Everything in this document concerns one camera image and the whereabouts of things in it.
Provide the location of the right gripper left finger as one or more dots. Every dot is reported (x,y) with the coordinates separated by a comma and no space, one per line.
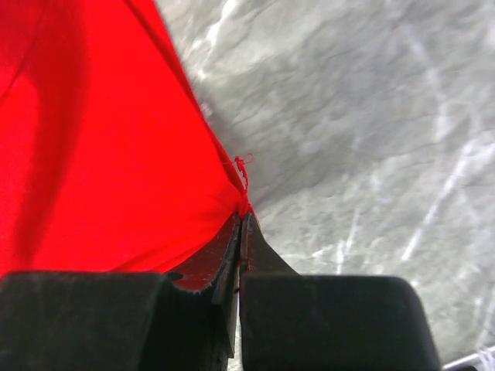
(212,267)

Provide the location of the red t-shirt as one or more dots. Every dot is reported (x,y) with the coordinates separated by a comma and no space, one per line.
(107,162)

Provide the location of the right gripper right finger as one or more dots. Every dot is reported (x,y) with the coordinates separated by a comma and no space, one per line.
(256,255)

